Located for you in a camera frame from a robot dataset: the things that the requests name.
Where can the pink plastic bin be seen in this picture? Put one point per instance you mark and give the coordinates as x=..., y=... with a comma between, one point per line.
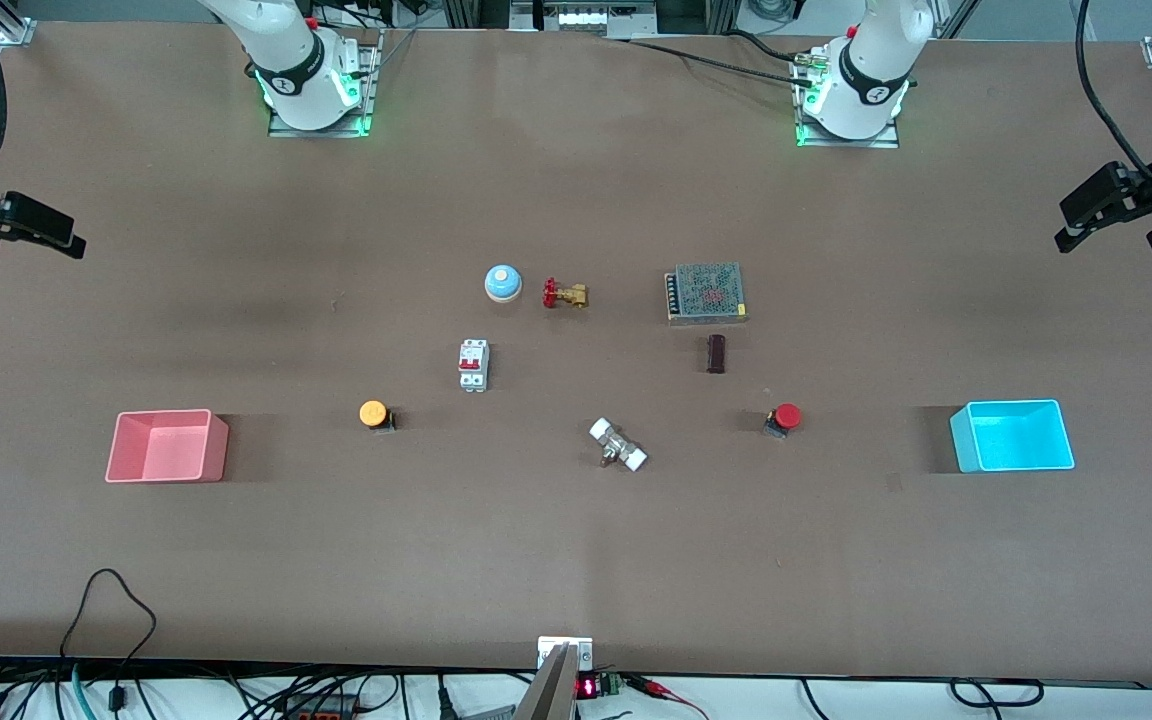
x=164, y=448

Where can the metal mesh power supply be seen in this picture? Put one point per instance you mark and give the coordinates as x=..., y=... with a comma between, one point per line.
x=706, y=292

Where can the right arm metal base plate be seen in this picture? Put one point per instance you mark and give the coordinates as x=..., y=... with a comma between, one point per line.
x=370, y=80

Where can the yellow push button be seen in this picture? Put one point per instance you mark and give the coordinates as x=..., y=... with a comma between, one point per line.
x=373, y=412

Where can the white-ended metal valve fitting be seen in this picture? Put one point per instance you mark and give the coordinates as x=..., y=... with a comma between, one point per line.
x=618, y=445

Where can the grey metal bar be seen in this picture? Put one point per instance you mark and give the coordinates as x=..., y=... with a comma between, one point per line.
x=551, y=695

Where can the white circuit breaker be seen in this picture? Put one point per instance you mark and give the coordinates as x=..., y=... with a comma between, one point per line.
x=473, y=365

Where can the red digit display module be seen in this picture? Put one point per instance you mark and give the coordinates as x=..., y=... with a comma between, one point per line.
x=591, y=686

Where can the red push button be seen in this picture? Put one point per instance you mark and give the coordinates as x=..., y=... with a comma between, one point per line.
x=786, y=416

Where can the metal rack with sockets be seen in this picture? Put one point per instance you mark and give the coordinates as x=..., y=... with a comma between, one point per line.
x=581, y=17

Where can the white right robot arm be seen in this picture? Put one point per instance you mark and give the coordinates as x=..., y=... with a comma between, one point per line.
x=286, y=60

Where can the silver metal edge bracket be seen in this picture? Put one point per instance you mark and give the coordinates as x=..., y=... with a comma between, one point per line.
x=548, y=648

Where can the blue white dome button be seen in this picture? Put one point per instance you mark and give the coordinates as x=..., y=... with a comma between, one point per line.
x=503, y=283

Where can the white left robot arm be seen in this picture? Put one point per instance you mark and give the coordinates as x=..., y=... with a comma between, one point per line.
x=866, y=60

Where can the cyan plastic bin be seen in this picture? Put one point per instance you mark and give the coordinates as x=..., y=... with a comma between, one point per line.
x=1014, y=440

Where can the dark brown cylindrical capacitor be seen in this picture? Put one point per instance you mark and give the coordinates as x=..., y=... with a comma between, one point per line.
x=717, y=354

